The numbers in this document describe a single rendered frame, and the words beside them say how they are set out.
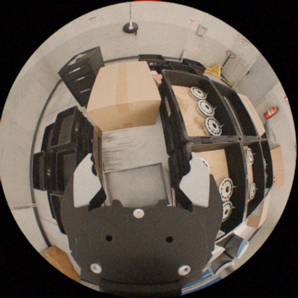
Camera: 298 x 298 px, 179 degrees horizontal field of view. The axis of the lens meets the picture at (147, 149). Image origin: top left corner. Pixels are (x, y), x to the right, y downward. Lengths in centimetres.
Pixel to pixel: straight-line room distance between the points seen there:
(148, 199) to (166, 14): 356
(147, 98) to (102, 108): 18
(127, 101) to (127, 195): 41
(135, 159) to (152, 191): 18
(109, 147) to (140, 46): 307
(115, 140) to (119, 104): 22
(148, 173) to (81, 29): 347
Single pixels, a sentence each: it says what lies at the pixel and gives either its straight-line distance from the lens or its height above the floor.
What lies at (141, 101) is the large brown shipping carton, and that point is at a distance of 38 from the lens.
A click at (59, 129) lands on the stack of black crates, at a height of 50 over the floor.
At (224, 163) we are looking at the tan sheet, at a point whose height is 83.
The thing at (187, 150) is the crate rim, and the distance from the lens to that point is 27.
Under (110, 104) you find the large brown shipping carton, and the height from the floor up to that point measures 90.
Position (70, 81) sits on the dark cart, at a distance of 147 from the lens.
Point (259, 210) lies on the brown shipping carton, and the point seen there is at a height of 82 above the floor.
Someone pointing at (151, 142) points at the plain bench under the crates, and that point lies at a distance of 50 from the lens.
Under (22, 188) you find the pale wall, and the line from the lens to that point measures 269.
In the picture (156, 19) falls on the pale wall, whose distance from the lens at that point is 327.
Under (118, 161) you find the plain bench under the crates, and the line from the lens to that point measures 49.
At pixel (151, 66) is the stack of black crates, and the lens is 168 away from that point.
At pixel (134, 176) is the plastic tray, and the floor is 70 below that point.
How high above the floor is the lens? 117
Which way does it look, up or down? 75 degrees down
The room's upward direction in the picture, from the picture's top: 10 degrees clockwise
